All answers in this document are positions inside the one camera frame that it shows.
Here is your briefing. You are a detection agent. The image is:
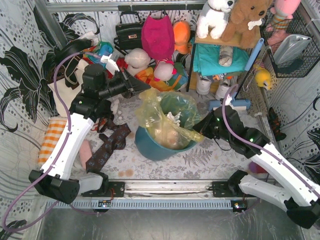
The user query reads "yellow plastic trash bag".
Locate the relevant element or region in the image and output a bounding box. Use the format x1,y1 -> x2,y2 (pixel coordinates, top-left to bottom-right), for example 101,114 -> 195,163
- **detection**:
135,88 -> 204,150

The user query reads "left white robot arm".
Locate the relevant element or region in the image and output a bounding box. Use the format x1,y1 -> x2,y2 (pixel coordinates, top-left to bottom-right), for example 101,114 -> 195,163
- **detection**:
28,63 -> 151,204

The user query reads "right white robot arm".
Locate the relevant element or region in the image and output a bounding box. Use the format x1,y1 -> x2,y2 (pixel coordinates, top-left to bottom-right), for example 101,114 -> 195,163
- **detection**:
193,106 -> 320,229

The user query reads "crumpled paper trash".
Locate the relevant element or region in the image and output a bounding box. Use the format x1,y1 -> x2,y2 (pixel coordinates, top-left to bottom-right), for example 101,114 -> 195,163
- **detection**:
166,111 -> 181,126

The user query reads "cream canvas tote bag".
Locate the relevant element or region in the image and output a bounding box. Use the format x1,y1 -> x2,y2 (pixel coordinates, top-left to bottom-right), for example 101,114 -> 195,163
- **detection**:
48,59 -> 89,118

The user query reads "blue plastic trash bin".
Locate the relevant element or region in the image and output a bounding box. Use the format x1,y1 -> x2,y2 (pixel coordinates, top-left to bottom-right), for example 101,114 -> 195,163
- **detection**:
134,126 -> 197,161

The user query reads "red cloth garment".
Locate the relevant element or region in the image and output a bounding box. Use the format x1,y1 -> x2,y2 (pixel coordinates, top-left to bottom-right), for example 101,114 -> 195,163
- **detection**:
105,57 -> 128,76

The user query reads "white plush bear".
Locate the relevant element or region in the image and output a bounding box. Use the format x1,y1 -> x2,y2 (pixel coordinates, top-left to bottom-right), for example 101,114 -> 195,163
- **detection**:
124,48 -> 151,79

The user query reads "pink white plush doll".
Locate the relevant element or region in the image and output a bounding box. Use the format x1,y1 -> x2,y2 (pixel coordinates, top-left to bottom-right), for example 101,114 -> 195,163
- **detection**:
153,59 -> 177,82

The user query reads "left white sneaker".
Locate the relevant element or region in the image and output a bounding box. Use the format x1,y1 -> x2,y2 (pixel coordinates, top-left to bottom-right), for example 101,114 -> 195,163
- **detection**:
196,75 -> 212,95

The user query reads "white sneaker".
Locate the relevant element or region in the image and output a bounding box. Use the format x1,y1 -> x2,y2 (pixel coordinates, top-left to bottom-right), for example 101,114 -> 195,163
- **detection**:
196,75 -> 212,95
215,79 -> 235,101

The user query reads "right white sneaker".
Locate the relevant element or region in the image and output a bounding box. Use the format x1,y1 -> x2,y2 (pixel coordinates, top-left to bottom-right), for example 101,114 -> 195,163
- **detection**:
215,79 -> 235,101

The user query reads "colorful scarf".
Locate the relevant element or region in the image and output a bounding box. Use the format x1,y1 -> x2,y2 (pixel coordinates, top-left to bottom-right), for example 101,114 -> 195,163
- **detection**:
82,41 -> 114,67

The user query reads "purple orange sock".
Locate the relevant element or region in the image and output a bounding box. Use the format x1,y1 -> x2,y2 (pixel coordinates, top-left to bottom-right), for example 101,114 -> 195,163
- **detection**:
248,161 -> 268,174

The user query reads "black leather handbag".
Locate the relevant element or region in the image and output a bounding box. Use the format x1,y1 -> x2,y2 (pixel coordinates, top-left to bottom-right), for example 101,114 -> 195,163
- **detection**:
113,11 -> 144,55

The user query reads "dark patterned necktie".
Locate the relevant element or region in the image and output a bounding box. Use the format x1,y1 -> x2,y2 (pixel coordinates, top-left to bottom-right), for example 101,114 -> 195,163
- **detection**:
85,118 -> 131,173

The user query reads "black butterfly toy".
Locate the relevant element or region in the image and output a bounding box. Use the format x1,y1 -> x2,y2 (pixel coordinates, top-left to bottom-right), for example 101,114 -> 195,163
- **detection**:
268,107 -> 287,142

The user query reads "yellow plush duck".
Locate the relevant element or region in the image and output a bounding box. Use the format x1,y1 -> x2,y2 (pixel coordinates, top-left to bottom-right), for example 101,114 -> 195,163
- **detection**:
253,63 -> 271,91

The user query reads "teal folded cloth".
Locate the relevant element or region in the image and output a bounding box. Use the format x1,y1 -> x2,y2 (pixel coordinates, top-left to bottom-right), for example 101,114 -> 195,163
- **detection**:
193,44 -> 249,76

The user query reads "orange plush toy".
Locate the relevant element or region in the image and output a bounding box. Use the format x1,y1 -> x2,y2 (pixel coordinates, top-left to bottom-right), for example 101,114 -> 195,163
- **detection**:
173,21 -> 191,55

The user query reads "orange checkered towel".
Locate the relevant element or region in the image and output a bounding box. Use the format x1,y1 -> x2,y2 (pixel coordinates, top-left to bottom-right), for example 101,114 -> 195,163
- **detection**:
37,116 -> 68,166

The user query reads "pink sock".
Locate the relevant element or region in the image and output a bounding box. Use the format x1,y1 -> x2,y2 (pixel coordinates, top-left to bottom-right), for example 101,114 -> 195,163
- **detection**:
79,139 -> 92,170

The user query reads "wooden shelf board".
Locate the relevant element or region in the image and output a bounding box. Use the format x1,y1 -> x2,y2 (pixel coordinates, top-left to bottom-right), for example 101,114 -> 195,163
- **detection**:
195,32 -> 261,49

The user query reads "white plush dog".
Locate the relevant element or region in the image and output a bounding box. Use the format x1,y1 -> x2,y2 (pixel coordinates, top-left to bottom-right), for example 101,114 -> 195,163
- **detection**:
196,0 -> 236,40

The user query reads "silver pouch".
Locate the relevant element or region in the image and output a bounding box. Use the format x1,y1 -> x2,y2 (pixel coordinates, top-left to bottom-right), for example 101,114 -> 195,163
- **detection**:
273,34 -> 312,65

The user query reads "brown plush dog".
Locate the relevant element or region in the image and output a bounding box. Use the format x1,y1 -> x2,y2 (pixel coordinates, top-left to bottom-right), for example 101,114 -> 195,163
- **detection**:
221,0 -> 272,49

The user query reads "pink plush toy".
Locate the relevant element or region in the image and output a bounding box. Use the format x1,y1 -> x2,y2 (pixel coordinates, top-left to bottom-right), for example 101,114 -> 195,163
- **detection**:
267,0 -> 301,32

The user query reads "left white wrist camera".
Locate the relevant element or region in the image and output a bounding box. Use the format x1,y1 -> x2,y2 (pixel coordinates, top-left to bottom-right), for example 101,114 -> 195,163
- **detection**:
100,52 -> 120,75

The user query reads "blue handled broom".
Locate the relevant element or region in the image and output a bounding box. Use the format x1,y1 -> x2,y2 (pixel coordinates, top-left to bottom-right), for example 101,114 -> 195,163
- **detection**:
208,38 -> 264,111

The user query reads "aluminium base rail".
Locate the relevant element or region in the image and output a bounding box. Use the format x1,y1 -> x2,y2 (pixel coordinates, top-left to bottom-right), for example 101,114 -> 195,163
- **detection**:
56,179 -> 255,212

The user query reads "black wire basket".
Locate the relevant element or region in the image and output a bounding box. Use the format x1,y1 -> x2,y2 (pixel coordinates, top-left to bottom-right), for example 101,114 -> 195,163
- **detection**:
260,12 -> 320,78

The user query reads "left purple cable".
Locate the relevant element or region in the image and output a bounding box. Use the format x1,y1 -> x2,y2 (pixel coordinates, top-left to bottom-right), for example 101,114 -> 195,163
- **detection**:
1,52 -> 106,233

